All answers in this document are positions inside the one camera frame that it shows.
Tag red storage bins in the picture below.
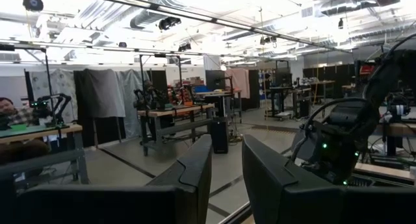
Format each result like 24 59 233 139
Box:
358 63 376 77

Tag workbench with blue legs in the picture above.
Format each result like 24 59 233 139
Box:
373 118 416 158

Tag black standing desk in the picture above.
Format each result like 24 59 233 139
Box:
265 71 295 120

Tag wooden workbench black legs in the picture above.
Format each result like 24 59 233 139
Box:
291 80 336 118

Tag long ceiling light rail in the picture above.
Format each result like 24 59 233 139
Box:
61 0 354 53

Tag green table mat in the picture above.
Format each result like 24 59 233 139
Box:
0 124 71 138

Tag round black ceiling camera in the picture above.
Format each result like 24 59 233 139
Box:
21 0 44 12

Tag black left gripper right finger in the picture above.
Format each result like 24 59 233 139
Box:
242 134 416 224

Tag grey hanging cloth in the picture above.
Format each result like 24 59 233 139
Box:
82 68 127 119

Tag black computer tower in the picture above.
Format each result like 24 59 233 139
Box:
210 117 229 155

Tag pink hanging cloth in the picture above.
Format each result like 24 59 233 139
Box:
225 68 251 99

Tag white patterned curtain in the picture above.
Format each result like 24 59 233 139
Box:
31 68 79 125

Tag person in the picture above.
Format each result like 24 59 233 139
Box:
142 79 170 110
0 96 50 166

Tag light grey plastic curtain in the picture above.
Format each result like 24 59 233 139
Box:
116 69 145 140

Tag black monitor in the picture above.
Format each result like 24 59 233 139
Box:
205 69 226 92

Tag wooden workbench grey frame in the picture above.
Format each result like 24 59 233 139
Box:
137 103 216 157
0 123 89 189

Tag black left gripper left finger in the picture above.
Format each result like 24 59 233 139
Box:
14 134 213 224

